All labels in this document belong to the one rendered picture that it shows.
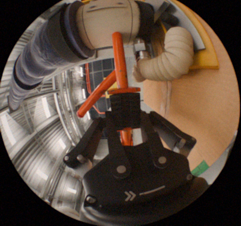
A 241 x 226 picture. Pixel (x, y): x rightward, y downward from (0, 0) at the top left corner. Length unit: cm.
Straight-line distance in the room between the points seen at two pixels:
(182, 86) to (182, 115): 6
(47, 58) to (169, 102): 34
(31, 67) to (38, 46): 8
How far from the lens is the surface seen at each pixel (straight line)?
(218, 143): 15
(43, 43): 21
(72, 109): 601
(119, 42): 16
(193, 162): 90
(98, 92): 15
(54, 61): 22
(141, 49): 17
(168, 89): 21
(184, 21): 17
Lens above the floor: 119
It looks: level
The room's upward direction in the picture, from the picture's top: 96 degrees counter-clockwise
